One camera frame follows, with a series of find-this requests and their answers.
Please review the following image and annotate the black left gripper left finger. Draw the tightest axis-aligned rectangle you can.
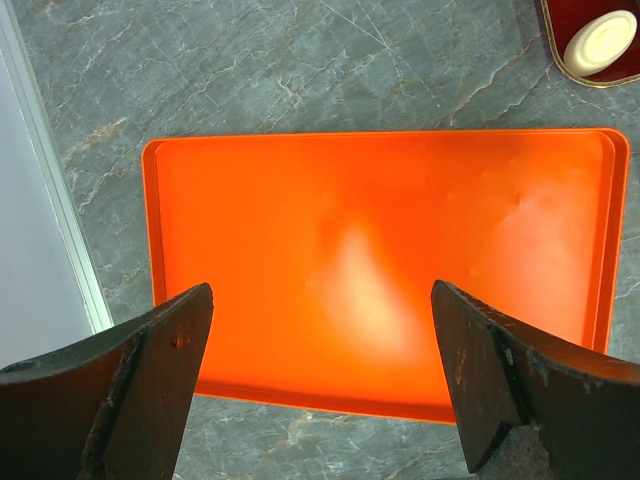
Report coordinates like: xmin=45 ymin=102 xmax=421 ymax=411
xmin=1 ymin=283 xmax=214 ymax=479

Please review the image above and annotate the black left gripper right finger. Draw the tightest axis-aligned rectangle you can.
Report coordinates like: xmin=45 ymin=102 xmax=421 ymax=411
xmin=431 ymin=280 xmax=639 ymax=479

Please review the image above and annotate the orange box lid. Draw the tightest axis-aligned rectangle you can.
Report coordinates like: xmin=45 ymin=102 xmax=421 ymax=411
xmin=141 ymin=127 xmax=631 ymax=423

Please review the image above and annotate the dark red lacquer tray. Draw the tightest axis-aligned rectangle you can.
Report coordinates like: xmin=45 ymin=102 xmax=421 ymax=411
xmin=540 ymin=0 xmax=639 ymax=88

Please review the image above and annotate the white round chocolate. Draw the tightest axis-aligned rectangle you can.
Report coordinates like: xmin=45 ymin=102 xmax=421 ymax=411
xmin=563 ymin=10 xmax=637 ymax=77

